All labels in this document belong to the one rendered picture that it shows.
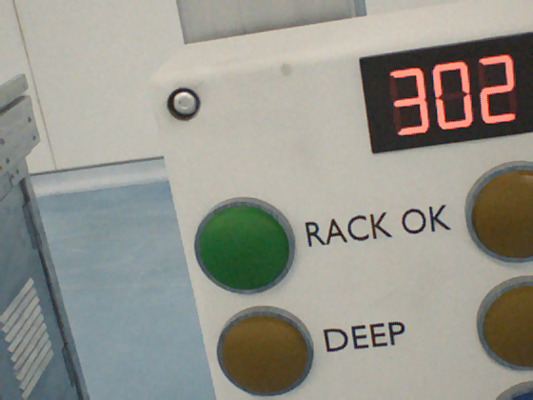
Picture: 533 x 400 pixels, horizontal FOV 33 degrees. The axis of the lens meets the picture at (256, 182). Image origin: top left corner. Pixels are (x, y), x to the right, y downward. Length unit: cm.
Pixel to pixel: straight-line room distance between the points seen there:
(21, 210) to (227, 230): 162
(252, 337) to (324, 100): 8
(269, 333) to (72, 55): 381
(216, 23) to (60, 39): 376
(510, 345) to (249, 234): 8
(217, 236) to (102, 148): 387
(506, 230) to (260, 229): 7
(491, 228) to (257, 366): 8
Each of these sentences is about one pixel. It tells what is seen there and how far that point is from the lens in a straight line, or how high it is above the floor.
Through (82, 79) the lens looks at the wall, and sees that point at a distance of 407.
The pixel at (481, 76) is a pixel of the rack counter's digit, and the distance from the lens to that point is 25.
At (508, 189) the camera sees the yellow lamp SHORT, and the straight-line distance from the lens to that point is 26.
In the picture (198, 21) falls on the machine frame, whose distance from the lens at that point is 32.
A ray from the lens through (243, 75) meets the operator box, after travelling 26.
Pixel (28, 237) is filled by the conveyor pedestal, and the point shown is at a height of 59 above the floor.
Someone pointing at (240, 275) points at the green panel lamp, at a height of 108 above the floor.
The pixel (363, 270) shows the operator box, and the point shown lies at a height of 108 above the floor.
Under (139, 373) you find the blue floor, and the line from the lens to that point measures 250.
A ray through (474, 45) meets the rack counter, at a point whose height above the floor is 114.
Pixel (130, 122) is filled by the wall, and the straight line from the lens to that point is 406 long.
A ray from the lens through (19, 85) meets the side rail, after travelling 182.
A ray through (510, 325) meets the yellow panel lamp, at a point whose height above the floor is 106.
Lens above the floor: 119
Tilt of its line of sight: 18 degrees down
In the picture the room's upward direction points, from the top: 10 degrees counter-clockwise
